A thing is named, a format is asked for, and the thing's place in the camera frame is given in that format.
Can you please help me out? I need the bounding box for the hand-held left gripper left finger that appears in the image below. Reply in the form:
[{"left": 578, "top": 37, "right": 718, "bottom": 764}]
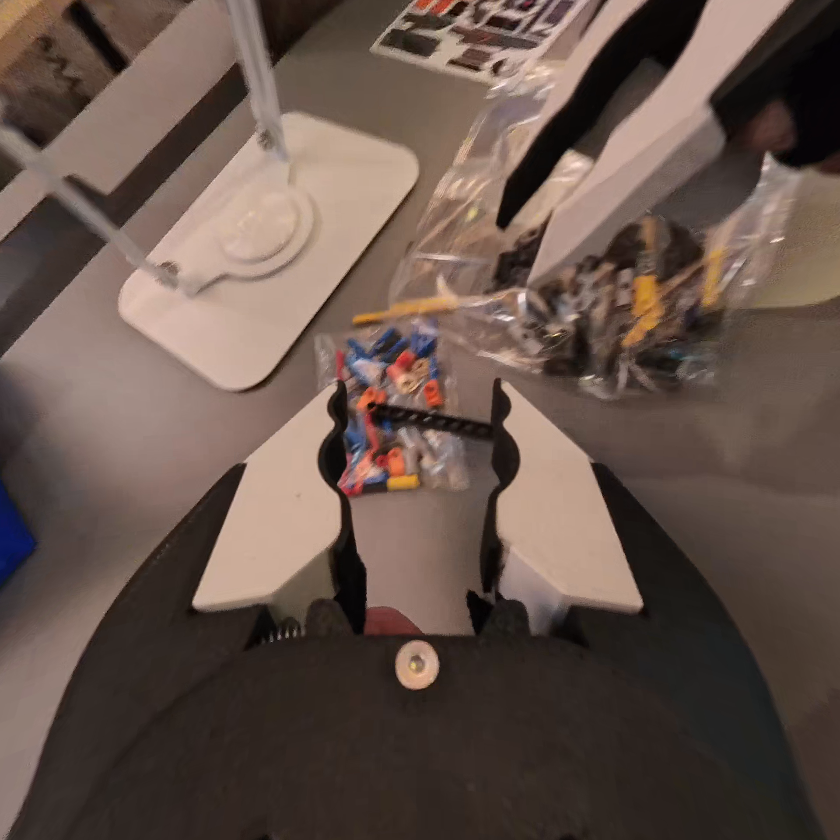
[{"left": 192, "top": 379, "right": 368, "bottom": 634}]

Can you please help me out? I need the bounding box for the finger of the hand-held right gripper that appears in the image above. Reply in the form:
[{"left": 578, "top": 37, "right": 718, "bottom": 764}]
[
  {"left": 527, "top": 0, "right": 798, "bottom": 286},
  {"left": 495, "top": 0, "right": 710, "bottom": 231}
]

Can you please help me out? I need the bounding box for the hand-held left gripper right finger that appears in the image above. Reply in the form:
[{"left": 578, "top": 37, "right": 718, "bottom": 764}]
[{"left": 466, "top": 378, "right": 646, "bottom": 636}]

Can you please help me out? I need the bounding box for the black lego beam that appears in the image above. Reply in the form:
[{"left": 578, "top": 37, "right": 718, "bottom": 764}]
[{"left": 367, "top": 402, "right": 494, "bottom": 439}]

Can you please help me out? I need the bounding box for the large bag of black lego parts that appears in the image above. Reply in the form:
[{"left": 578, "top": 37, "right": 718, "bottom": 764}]
[{"left": 388, "top": 62, "right": 802, "bottom": 401}]

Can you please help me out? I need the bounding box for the lego sticker sheet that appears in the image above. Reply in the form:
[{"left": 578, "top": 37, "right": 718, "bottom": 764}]
[{"left": 371, "top": 0, "right": 592, "bottom": 83}]

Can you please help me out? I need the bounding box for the small bag of colourful lego pins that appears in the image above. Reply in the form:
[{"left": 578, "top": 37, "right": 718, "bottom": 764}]
[{"left": 315, "top": 318, "right": 470, "bottom": 498}]

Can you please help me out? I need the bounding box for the long yellow lego axle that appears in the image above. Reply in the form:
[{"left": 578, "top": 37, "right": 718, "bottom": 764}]
[{"left": 352, "top": 295, "right": 460, "bottom": 327}]

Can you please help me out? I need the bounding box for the blue storage bin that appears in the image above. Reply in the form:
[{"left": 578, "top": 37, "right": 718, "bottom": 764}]
[{"left": 0, "top": 479, "right": 38, "bottom": 588}]

